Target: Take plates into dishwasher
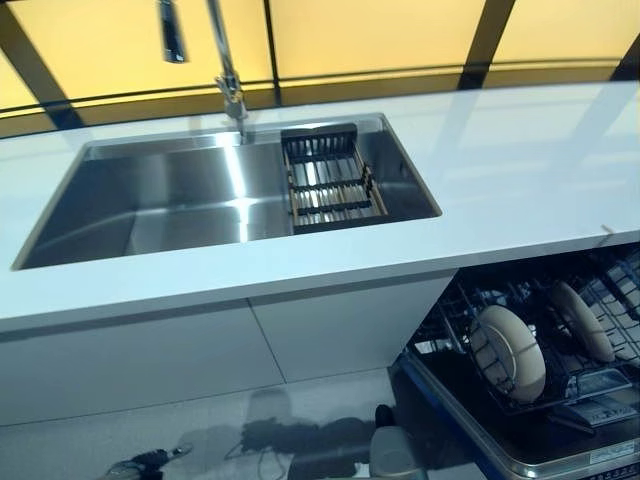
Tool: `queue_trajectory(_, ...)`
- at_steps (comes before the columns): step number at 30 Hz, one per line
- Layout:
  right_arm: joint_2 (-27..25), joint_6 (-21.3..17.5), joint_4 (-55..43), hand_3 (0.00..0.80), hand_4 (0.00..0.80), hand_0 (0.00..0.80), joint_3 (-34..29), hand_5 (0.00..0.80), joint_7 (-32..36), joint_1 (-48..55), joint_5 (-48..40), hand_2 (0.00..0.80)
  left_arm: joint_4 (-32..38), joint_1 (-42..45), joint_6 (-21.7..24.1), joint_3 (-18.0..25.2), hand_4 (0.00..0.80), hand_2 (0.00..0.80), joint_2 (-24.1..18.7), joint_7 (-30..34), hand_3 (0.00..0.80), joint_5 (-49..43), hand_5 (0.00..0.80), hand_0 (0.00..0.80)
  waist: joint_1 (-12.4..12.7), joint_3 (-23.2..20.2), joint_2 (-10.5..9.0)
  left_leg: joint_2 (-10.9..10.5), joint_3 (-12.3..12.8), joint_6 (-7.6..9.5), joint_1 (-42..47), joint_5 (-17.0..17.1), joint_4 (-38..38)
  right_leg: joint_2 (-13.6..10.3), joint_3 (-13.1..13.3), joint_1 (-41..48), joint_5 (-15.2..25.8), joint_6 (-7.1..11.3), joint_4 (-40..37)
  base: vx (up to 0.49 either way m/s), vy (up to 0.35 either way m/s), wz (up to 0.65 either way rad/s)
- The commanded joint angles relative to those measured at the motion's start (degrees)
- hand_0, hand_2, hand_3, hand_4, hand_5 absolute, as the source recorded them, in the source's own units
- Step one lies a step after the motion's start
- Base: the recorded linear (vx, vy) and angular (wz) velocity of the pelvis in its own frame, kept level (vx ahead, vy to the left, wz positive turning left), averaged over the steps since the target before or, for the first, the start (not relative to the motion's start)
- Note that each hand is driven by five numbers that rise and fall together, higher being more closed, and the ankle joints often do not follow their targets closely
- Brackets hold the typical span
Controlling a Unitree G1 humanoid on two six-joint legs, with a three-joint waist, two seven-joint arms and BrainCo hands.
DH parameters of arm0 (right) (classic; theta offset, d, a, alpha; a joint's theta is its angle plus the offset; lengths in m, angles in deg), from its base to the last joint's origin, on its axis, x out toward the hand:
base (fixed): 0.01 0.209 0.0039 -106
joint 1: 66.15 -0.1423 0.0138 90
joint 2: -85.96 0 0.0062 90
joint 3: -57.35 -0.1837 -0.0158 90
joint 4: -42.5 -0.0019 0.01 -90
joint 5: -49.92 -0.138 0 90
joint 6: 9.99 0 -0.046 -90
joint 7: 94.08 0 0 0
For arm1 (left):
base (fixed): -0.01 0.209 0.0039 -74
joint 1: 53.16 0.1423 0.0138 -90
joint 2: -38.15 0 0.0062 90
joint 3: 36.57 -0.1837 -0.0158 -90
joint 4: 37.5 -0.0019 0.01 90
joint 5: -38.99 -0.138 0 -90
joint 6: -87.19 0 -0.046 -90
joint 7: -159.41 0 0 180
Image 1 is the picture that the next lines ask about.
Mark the stainless steel kitchen sink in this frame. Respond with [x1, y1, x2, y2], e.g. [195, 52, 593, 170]
[10, 112, 444, 272]

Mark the black dish drying rack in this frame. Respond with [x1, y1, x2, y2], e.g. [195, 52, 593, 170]
[279, 123, 394, 235]

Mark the beige deep ceramic plate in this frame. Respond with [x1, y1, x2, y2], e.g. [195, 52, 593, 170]
[468, 304, 547, 405]

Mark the chrome pull-down faucet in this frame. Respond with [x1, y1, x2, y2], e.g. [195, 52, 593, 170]
[157, 0, 256, 144]

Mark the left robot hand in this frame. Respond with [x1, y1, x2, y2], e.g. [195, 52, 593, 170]
[107, 442, 194, 480]

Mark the large dishwasher plate rack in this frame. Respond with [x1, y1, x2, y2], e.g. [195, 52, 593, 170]
[412, 254, 640, 419]

